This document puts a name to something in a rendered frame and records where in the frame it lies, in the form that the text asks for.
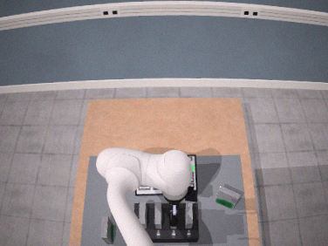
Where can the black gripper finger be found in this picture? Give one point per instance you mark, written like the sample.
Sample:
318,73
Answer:
174,215

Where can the black drive dock housing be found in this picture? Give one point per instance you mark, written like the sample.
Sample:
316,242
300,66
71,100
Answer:
168,235

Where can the black-framed status screen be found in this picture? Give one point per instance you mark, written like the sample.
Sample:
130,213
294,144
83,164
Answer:
145,190

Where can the grey flat mat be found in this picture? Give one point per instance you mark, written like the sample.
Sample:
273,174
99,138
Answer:
218,225

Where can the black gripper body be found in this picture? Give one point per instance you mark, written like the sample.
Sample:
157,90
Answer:
173,202

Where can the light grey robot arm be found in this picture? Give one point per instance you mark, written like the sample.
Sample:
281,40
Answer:
127,169

